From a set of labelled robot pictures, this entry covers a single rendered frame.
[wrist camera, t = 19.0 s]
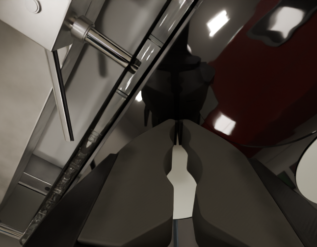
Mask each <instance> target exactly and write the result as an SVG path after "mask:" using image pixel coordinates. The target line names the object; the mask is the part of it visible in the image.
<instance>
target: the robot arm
mask: <svg viewBox="0 0 317 247"><path fill-rule="evenodd" d="M177 137H178V141H179V145H182V147H183V148H184V149H185V151H186V152H187V154H188V157H187V167H186V169H187V171H188V172H189V173H190V174H191V176H192V177H193V178H194V180H195V182H196V184H197V186H196V191H195V198H194V205H193V211H192V220H193V227H194V234H195V240H196V243H197V245H198V246H199V247H317V209H316V208H315V207H314V206H312V205H311V204H310V203H309V202H308V201H306V199H304V198H303V197H302V196H301V195H300V194H298V193H297V192H296V191H295V190H294V189H292V188H291V187H290V186H289V185H288V184H286V183H285V182H284V181H283V180H281V179H280V178H279V177H278V176H277V175H275V174H274V173H273V172H272V171H271V170H269V169H268V168H267V167H266V166H265V165H263V164H262V163H261V162H260V161H259V160H257V159H256V158H247V157H246V156H245V155H244V154H243V153H242V152H241V151H239V150H238V149H237V148H236V147H235V146H233V145H232V144H230V143H229V142H227V141H226V140H224V139H223V138H221V137H220V136H218V135H216V134H214V133H212V132H211V131H209V130H207V129H205V128H203V127H201V126H200V125H198V124H196V123H194V122H192V121H191V120H185V119H182V120H179V121H176V120H173V119H168V120H166V121H164V122H162V123H160V124H159V125H157V126H155V127H153V128H151V129H150V130H148V131H146V132H144V133H142V134H141V135H139V136H137V137H136V138H134V139H133V140H131V141H130V142H128V143H127V144H126V145H125V146H124V147H122V148H121V149H120V150H119V151H118V152H117V153H116V154H113V153H110V154H109V155H108V156H107V157H106V158H105V159H104V160H103V161H102V162H101V163H99V164H98V165H97V166H96V167H95V168H94V169H93V170H92V171H91V172H90V173H89V174H88V175H86V176H85V177H84V178H83V179H82V180H81V181H80V182H79V183H78V184H77V185H76V186H75V187H73V188H72V189H71V190H70V191H69V192H68V193H67V194H66V195H65V196H64V197H63V198H62V199H61V200H60V201H59V202H58V203H57V204H56V205H55V206H54V207H53V208H52V209H51V210H50V211H49V212H48V213H47V215H46V216H45V217H44V218H43V219H42V220H41V221H40V223H39V224H38V225H37V227H36V228H35V229H34V231H33V232H32V233H31V235H30V236H29V238H28V239H27V240H26V242H25V243H24V245H23V246H22V247H168V246H169V244H170V243H171V239H172V226H173V211H174V187H173V185H172V183H171V182H170V181H169V179H168V178H167V175H168V174H169V173H170V171H171V169H172V151H173V146H174V145H177Z"/></svg>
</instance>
